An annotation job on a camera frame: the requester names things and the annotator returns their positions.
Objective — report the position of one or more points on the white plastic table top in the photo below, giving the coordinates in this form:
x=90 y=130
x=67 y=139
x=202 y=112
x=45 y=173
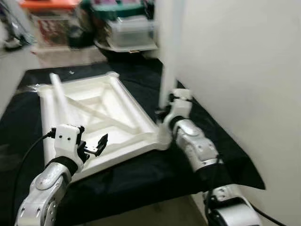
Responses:
x=108 y=110

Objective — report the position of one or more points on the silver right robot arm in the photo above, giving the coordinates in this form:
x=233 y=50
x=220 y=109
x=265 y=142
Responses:
x=195 y=143

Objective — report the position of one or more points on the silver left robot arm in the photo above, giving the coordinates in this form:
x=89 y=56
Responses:
x=44 y=188

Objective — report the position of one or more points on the black tablecloth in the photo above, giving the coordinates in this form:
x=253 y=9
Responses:
x=23 y=108

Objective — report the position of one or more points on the black round wok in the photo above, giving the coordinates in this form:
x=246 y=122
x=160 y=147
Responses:
x=117 y=52

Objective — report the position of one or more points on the clear plastic storage container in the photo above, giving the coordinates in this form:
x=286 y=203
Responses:
x=131 y=33

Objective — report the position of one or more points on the beige cloth covered stand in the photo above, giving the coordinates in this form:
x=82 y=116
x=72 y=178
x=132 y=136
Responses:
x=66 y=56

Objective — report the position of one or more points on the black glossy bag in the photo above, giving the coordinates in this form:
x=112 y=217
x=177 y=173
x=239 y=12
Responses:
x=80 y=33

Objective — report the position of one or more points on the dark green pot lid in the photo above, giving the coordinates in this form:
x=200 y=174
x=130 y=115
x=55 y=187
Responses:
x=117 y=12

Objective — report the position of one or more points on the red printed carton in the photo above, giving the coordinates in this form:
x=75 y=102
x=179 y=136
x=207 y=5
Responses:
x=51 y=30

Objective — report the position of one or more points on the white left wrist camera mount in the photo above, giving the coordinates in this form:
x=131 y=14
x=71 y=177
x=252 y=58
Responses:
x=66 y=139

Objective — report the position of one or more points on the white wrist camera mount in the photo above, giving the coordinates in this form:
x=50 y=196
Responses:
x=181 y=106
x=66 y=139

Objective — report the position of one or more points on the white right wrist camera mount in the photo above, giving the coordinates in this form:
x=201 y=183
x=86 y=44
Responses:
x=181 y=106

